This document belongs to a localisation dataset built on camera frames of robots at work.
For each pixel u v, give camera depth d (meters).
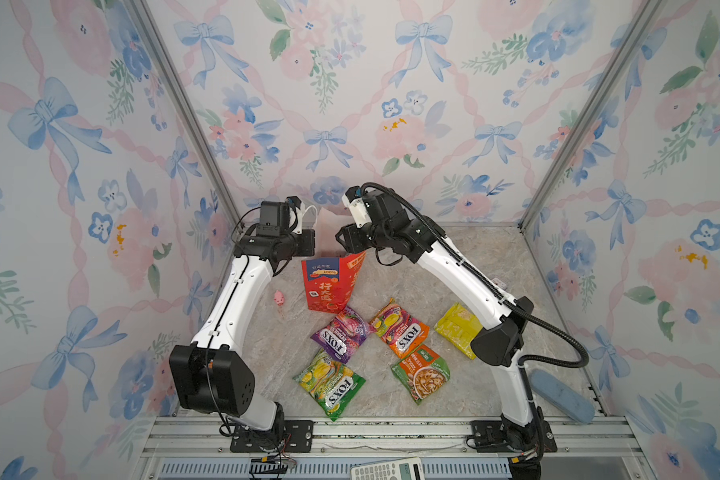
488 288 0.51
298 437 0.74
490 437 0.73
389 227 0.59
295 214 0.73
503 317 0.50
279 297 0.97
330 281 0.84
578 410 0.76
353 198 0.66
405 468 0.69
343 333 0.87
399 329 0.90
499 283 1.00
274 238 0.60
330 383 0.80
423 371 0.84
